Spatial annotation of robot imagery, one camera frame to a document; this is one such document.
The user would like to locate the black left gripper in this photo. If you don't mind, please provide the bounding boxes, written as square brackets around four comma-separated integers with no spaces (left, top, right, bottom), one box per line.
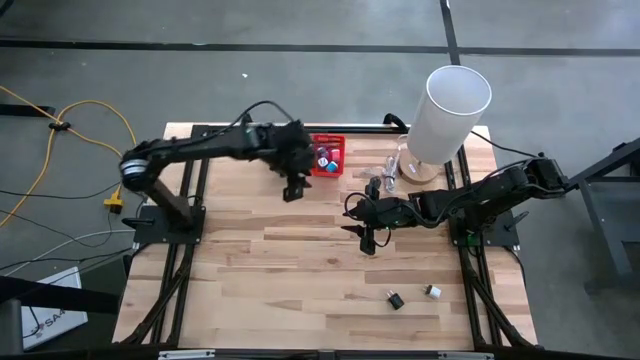
[269,121,317,203]

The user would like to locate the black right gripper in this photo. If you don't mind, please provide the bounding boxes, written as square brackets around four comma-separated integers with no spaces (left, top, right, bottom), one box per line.
[341,184,409,256]

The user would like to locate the red plastic basket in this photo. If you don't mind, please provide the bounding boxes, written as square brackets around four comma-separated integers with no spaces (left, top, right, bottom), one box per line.
[310,133,346,179]

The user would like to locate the white shade wooden table lamp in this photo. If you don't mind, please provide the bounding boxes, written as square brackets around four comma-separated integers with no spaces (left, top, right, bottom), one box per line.
[398,64,494,185]

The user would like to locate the black metal stand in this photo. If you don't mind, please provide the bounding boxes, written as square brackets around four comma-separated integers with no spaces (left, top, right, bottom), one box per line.
[552,137,640,291]

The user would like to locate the black stand leg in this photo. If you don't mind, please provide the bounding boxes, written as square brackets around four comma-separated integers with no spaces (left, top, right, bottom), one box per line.
[0,274,121,316]

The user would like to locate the black flat floor bar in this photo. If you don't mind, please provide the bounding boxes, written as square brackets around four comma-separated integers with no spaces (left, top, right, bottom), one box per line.
[0,103,56,117]

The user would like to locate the white printed board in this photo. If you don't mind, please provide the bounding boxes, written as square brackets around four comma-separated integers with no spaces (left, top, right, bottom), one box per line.
[22,266,89,351]

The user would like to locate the black aluminium table frame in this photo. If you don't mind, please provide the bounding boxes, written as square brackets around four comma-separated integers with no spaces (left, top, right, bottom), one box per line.
[114,113,539,351]

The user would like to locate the black cable loop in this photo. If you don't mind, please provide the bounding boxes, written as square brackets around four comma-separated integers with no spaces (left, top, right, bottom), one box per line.
[382,113,409,132]

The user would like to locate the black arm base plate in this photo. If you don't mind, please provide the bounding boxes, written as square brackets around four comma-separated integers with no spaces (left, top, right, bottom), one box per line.
[448,209,521,248]
[133,204,206,246]

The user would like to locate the black power cable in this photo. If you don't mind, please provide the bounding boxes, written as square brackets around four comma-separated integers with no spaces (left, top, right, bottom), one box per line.
[469,129,544,160]

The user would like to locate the silver aluminium bracket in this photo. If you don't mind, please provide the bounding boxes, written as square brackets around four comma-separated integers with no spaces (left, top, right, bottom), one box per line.
[437,351,495,360]
[157,349,216,360]

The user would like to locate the yellow extension cable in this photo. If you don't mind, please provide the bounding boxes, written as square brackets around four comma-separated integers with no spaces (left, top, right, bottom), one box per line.
[0,84,139,231]

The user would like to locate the white floor cable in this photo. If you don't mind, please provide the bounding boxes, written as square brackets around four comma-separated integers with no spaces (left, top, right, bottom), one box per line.
[4,228,136,277]

